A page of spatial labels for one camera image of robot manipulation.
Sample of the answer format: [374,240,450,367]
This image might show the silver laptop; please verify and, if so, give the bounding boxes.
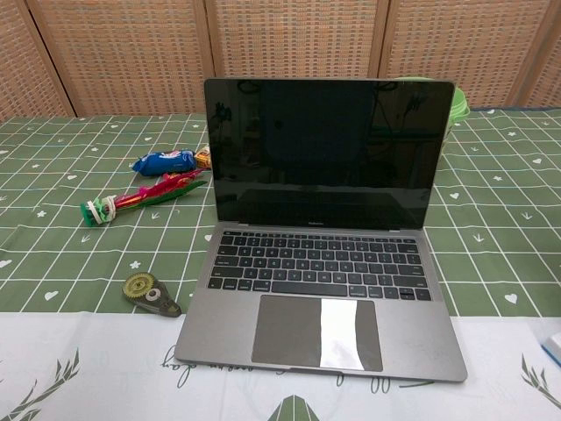
[174,77,469,387]

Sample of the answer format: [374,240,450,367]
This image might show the orange snack box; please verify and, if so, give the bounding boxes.
[194,146,214,170]

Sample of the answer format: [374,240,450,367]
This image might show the green plastic bucket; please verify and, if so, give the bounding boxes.
[394,76,472,148]

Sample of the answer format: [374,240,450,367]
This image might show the woven bamboo folding screen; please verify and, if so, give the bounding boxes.
[0,0,561,124]

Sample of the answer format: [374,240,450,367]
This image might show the green checked tablecloth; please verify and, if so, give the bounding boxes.
[0,107,561,421]

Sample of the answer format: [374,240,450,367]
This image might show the colourful feather shuttlecock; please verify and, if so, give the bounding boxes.
[80,169,208,227]

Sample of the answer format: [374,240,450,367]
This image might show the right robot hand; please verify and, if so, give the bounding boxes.
[540,329,561,366]

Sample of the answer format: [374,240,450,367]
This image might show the blue snack pack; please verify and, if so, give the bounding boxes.
[130,149,197,178]

